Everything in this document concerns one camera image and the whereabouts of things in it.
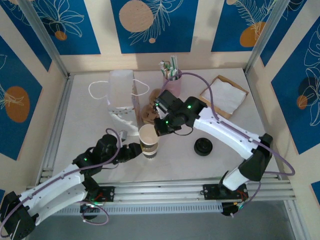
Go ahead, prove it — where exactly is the lidded paper coffee cup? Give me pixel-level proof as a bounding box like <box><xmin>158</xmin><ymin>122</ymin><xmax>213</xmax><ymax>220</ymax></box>
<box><xmin>138</xmin><ymin>124</ymin><xmax>160</xmax><ymax>151</ymax></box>

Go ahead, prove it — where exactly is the brown pulp cup carrier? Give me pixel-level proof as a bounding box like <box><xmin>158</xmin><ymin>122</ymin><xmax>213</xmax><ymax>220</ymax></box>
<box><xmin>141</xmin><ymin>88</ymin><xmax>163</xmax><ymax>125</ymax></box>

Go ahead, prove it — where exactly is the black plastic cup lid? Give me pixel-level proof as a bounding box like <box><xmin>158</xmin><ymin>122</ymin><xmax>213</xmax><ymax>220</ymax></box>
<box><xmin>194</xmin><ymin>137</ymin><xmax>214</xmax><ymax>156</ymax></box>

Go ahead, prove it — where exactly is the white paper carrier bag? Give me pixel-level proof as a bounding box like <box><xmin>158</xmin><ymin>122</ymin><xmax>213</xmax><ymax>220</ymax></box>
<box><xmin>88</xmin><ymin>69</ymin><xmax>150</xmax><ymax>137</ymax></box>

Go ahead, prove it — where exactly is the pink cylindrical holder cup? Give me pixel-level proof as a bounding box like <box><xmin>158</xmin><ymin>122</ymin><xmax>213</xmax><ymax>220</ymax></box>
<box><xmin>162</xmin><ymin>69</ymin><xmax>183</xmax><ymax>97</ymax></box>

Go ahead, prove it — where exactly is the brown paper stick packet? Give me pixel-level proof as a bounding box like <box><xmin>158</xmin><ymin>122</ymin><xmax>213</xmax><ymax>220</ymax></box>
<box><xmin>163</xmin><ymin>67</ymin><xmax>183</xmax><ymax>81</ymax></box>

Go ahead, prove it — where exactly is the brown cardboard napkin tray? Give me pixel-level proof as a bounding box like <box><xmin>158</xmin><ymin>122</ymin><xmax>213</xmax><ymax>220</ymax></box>
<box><xmin>198</xmin><ymin>74</ymin><xmax>250</xmax><ymax>120</ymax></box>

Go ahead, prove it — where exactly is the black controller board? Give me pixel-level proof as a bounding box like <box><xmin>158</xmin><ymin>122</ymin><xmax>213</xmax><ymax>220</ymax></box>
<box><xmin>79</xmin><ymin>199</ymin><xmax>102</xmax><ymax>221</ymax></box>
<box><xmin>221</xmin><ymin>201</ymin><xmax>245</xmax><ymax>218</ymax></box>

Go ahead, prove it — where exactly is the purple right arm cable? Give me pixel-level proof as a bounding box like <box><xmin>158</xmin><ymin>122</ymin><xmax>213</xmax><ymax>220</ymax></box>
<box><xmin>161</xmin><ymin>71</ymin><xmax>296</xmax><ymax>218</ymax></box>

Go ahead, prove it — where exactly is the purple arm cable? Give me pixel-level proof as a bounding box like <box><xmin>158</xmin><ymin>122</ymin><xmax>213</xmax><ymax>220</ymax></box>
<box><xmin>161</xmin><ymin>71</ymin><xmax>296</xmax><ymax>218</ymax></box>
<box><xmin>0</xmin><ymin>127</ymin><xmax>123</xmax><ymax>237</ymax></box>

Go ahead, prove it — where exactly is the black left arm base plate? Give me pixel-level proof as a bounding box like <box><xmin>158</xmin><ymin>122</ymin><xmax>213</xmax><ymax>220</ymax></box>
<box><xmin>86</xmin><ymin>186</ymin><xmax>116</xmax><ymax>203</ymax></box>

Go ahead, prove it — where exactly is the aluminium front rail frame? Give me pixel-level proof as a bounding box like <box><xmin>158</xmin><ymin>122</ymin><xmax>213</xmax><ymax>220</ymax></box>
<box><xmin>21</xmin><ymin>173</ymin><xmax>293</xmax><ymax>208</ymax></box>

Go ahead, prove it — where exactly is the grey slotted cable duct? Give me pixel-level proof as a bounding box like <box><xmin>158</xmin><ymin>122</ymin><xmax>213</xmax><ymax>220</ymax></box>
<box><xmin>32</xmin><ymin>201</ymin><xmax>223</xmax><ymax>216</ymax></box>

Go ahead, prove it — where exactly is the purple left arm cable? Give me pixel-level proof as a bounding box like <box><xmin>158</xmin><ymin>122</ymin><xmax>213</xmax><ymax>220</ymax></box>
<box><xmin>0</xmin><ymin>127</ymin><xmax>123</xmax><ymax>237</ymax></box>

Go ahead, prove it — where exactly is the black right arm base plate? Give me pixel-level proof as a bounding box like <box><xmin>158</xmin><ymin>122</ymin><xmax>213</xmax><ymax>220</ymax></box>
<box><xmin>202</xmin><ymin>183</ymin><xmax>249</xmax><ymax>201</ymax></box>

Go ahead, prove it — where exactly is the aluminium frame post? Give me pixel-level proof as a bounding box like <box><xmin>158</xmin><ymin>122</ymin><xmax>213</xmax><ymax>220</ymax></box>
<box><xmin>18</xmin><ymin>0</ymin><xmax>71</xmax><ymax>78</ymax></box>
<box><xmin>244</xmin><ymin>0</ymin><xmax>288</xmax><ymax>76</ymax></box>

